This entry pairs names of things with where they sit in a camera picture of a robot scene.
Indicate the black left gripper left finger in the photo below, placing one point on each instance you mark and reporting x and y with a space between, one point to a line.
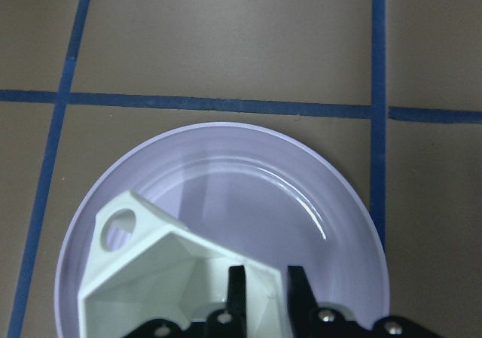
230 321

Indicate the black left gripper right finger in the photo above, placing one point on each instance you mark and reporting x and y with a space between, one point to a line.
309 319

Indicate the white faceted cup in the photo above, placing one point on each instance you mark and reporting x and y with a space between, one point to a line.
145 264

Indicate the lilac plate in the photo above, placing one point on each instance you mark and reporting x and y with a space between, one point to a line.
254 191

